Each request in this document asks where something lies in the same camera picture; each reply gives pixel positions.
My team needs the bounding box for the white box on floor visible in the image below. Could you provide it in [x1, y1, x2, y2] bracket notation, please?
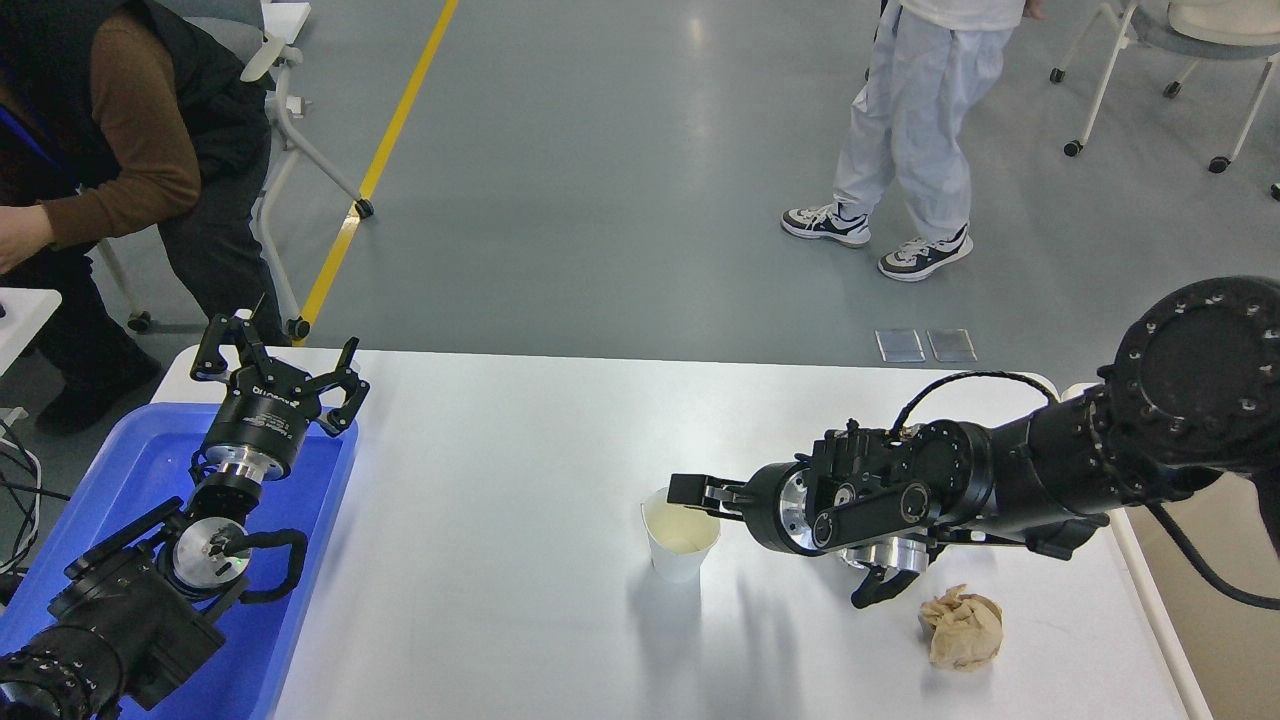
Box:
[260, 1, 312, 45]

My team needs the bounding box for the metal floor plate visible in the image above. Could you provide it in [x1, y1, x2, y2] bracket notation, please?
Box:
[927, 328, 978, 363]
[874, 328, 925, 364]

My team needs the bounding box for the left metal floor plate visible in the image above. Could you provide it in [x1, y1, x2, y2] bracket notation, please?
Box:
[874, 328, 925, 364]

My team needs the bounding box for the seated person brown sweater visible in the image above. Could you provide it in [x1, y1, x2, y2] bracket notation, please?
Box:
[1, 1, 287, 436]

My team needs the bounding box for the white side table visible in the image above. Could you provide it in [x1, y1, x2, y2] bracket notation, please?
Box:
[0, 287, 61, 374]

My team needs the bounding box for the black cables bundle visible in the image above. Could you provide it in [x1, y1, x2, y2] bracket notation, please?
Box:
[0, 415, 73, 582]

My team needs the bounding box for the right metal floor plate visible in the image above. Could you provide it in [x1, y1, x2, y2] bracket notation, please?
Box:
[927, 328, 978, 363]

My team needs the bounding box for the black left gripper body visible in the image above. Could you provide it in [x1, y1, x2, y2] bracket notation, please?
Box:
[192, 363, 326, 483]

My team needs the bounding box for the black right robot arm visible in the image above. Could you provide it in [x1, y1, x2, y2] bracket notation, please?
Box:
[666, 275, 1279, 610]

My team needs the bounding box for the white chair right background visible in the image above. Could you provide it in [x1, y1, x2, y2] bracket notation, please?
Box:
[1050, 1, 1279, 174]

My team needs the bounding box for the crumpled brown paper ball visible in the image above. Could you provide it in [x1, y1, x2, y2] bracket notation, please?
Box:
[918, 584, 1004, 673]

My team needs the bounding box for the grey office chair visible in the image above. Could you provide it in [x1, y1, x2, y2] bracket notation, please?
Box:
[90, 0, 376, 341]

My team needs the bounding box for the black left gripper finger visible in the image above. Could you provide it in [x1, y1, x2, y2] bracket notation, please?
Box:
[300, 337, 370, 437]
[191, 296, 268, 384]

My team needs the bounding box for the white paper cup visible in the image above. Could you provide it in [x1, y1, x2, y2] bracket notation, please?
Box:
[641, 487, 721, 583]

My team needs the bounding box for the blue plastic tray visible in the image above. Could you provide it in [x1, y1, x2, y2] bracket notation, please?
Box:
[1, 404, 358, 719]

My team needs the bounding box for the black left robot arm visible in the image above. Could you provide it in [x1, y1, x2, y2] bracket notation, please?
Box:
[3, 310, 370, 719]

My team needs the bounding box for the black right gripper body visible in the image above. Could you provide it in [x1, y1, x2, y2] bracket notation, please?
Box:
[741, 461, 817, 556]

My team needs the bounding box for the beige plastic bin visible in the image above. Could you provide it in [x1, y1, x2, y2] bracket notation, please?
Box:
[1126, 474, 1279, 719]

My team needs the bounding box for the person in white clothes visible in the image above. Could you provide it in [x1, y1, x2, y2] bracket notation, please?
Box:
[780, 1, 1044, 282]

